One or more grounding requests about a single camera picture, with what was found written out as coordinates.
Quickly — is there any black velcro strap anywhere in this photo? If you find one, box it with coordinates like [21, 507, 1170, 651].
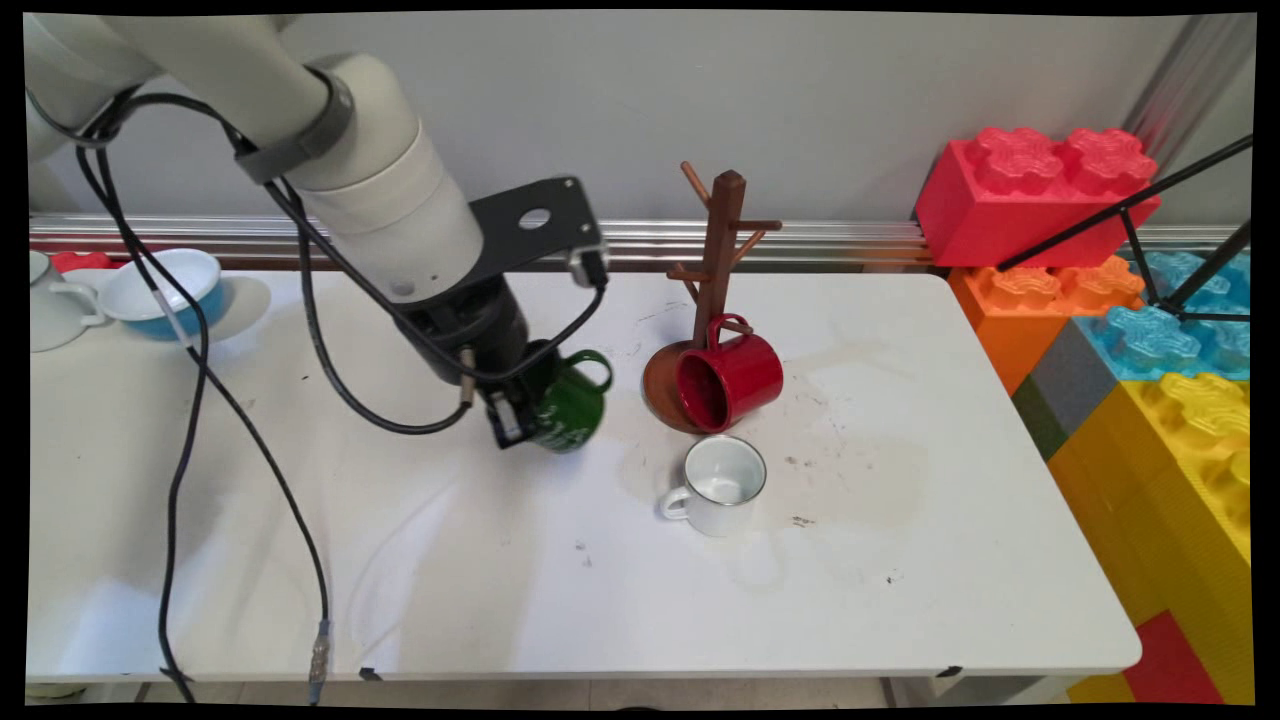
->
[235, 68, 357, 187]

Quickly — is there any black tripod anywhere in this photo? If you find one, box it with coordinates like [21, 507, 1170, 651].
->
[997, 135, 1254, 326]

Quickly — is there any large cyan toy brick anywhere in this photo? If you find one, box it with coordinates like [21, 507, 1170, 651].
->
[1075, 252, 1251, 383]

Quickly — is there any green enamel mug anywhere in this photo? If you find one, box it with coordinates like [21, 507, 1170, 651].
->
[520, 348, 614, 455]

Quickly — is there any large red toy brick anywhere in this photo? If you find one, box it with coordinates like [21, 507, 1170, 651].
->
[915, 128, 1161, 271]

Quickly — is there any white ceramic jug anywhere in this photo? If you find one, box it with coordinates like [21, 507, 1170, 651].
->
[28, 250, 107, 353]

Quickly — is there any white enamel mug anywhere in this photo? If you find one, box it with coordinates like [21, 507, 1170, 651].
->
[660, 435, 769, 539]

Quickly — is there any large grey toy brick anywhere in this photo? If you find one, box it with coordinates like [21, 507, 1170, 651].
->
[1028, 320, 1121, 438]

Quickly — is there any large dark green toy brick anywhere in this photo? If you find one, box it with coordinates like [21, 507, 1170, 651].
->
[1012, 378, 1069, 461]

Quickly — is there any plain black cable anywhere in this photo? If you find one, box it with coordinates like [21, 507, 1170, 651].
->
[75, 140, 213, 705]

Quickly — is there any brown wooden mug tree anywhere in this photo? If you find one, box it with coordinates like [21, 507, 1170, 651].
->
[642, 160, 784, 436]

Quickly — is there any flat red toy brick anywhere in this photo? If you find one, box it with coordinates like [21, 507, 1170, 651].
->
[1120, 610, 1223, 704]

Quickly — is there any aluminium post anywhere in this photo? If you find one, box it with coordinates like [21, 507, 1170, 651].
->
[1120, 15, 1256, 176]

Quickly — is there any blue and white bowl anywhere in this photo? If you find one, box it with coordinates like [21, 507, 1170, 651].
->
[97, 248, 226, 341]

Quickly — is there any large orange toy brick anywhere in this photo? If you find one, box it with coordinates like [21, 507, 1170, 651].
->
[948, 257, 1146, 396]

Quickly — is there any red enamel mug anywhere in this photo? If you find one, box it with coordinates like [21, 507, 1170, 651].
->
[676, 313, 785, 433]

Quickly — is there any black cable with metal connector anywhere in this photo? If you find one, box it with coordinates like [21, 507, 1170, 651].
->
[28, 88, 333, 705]

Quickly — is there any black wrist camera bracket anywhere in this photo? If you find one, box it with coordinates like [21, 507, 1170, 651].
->
[465, 177, 610, 291]

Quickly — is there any large yellow toy brick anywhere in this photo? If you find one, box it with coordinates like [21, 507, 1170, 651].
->
[1048, 373, 1253, 706]

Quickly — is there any black camera cable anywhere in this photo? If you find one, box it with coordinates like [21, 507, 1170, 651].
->
[265, 178, 610, 386]

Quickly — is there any black cable with silver plug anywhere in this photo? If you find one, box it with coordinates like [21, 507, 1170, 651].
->
[285, 190, 477, 437]

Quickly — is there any aluminium rail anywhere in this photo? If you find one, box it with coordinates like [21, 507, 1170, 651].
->
[30, 212, 1251, 273]

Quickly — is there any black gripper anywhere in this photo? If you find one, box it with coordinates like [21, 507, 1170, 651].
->
[400, 275, 564, 452]

